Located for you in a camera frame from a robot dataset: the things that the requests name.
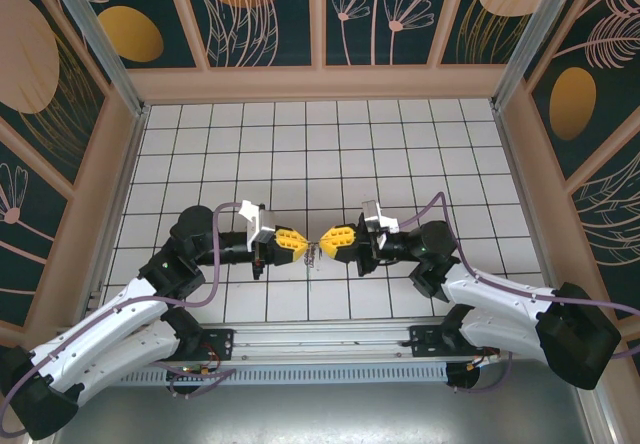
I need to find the black round base cover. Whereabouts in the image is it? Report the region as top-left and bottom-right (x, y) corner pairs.
(166, 369), (201, 399)
(444, 362), (482, 391)

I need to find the grey slotted cable duct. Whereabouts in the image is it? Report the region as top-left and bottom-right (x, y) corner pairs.
(119, 366), (449, 388)

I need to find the aluminium frame post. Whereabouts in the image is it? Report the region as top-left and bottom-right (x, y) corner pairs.
(491, 0), (587, 111)
(42, 0), (150, 116)

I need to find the grey metal sheet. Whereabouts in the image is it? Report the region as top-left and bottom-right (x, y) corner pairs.
(49, 363), (601, 444)

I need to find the red black wire bundle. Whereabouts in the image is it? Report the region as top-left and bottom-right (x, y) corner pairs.
(467, 351), (502, 371)
(197, 346), (222, 378)

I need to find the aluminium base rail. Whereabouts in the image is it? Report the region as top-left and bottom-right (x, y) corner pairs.
(199, 323), (451, 367)

